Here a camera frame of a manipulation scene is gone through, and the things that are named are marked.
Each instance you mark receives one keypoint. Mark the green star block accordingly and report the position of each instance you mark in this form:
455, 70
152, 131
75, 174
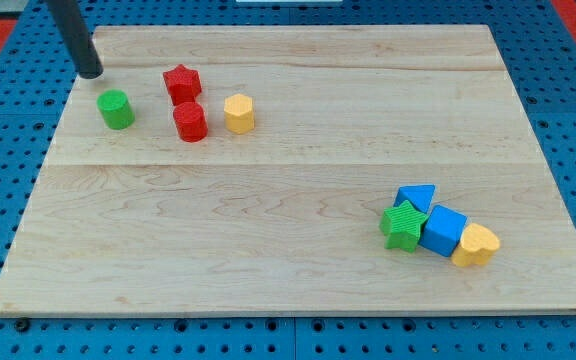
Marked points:
402, 226

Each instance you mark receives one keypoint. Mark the red star block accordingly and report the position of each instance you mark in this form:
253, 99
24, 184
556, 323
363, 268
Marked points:
183, 84

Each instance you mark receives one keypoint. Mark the light wooden board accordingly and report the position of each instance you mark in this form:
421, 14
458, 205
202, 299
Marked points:
284, 219

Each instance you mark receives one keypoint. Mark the yellow hexagon block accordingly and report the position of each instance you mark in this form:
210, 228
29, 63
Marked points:
239, 113

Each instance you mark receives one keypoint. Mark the red cylinder block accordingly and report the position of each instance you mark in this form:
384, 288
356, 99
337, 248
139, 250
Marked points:
190, 121

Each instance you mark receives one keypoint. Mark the blue triangle block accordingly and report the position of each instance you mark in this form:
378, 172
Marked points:
420, 196

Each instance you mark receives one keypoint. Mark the blue cube block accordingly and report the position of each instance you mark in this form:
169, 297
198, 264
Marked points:
442, 232

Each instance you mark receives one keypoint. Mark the green cylinder block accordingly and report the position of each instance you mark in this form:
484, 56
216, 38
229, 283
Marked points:
115, 109

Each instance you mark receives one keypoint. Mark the yellow heart block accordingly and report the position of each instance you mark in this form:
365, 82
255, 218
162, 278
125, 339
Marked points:
477, 246

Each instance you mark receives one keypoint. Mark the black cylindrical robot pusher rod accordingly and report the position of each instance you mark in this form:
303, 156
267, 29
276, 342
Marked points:
76, 37

